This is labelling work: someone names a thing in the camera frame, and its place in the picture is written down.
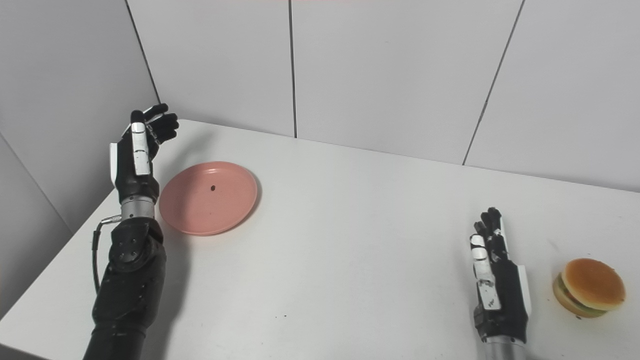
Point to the toy hamburger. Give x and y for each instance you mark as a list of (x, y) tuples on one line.
[(590, 295)]

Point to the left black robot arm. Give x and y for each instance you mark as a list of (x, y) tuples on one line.
[(127, 285)]

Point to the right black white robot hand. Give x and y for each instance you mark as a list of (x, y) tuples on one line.
[(500, 290)]

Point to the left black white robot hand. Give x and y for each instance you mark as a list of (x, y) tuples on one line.
[(136, 165)]

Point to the pink round plate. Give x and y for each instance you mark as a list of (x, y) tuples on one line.
[(208, 197)]

